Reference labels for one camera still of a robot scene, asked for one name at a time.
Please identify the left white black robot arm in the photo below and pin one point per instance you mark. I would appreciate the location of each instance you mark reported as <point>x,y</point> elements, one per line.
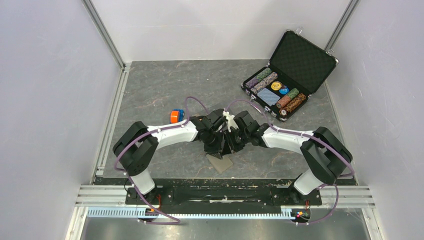
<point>135,149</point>

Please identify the aluminium frame rail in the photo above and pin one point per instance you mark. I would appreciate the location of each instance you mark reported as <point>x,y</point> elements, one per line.
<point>94,68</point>

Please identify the orange blue small object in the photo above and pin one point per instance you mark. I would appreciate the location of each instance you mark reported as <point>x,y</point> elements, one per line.
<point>176,116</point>

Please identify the green poker chip row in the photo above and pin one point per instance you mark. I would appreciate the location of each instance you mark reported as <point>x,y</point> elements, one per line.
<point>263,74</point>

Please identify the blue playing card deck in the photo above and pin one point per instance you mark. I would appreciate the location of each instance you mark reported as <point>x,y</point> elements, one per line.
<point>269,97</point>

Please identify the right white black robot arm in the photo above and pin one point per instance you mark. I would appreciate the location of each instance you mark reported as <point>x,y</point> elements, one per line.
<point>325,155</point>

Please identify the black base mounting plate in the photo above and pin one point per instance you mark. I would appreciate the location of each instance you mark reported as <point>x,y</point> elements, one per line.
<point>227,196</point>

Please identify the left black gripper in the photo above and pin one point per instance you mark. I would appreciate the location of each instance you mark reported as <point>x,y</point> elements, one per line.
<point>215,151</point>

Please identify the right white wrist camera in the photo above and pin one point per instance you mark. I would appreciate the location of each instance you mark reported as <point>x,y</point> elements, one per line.
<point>231,124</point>

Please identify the blue dealer chip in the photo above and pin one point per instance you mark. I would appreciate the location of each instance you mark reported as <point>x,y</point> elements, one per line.
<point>284,91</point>

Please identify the yellow dealer chip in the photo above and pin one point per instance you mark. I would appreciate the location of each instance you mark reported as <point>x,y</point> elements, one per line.
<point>276,85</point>

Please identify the purple poker chip row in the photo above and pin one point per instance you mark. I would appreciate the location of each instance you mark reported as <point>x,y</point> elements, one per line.
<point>255,85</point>

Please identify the black poker chip case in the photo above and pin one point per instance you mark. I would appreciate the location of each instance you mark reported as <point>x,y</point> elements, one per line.
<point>301,66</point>

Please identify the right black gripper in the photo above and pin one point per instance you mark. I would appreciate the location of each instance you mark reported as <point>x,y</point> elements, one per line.
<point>231,147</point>

